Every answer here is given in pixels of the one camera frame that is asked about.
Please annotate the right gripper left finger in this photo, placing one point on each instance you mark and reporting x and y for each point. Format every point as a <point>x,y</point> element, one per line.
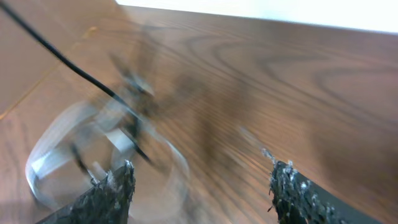
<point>106,202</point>

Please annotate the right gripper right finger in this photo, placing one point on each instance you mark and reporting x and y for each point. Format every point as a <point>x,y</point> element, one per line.
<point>297,199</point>

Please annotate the cardboard panel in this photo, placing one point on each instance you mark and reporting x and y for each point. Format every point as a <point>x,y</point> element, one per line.
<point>32,79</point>

